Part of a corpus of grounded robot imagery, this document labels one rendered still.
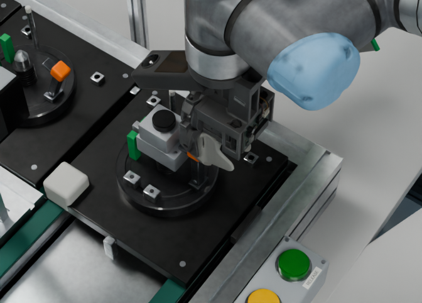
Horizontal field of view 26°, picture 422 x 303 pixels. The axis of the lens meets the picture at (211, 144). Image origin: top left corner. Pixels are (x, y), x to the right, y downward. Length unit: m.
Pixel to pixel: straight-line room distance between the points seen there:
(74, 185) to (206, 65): 0.36
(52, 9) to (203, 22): 0.63
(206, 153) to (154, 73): 0.12
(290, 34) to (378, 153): 0.63
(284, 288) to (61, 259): 0.31
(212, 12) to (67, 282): 0.51
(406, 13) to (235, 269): 0.47
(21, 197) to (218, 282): 0.30
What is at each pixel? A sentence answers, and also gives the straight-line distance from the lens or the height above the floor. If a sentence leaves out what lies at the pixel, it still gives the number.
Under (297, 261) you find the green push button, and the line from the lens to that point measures 1.19.
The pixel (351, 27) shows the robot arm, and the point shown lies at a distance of 0.86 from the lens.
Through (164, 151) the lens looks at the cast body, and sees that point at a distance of 1.17.
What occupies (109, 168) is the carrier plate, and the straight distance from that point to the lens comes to 1.27.
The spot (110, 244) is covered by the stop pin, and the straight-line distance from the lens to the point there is 1.21.
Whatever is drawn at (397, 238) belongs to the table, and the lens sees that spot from 1.35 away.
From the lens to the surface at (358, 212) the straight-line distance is 1.37.
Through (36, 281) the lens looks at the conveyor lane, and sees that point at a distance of 1.25.
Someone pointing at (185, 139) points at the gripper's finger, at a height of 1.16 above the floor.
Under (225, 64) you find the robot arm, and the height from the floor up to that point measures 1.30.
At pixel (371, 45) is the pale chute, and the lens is 1.35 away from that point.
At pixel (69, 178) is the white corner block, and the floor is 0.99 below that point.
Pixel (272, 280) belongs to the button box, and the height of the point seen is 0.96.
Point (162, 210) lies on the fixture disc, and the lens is 1.20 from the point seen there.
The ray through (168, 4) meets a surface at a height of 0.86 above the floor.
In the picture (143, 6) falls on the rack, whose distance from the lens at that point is 1.41.
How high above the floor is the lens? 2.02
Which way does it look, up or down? 55 degrees down
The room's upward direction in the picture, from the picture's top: straight up
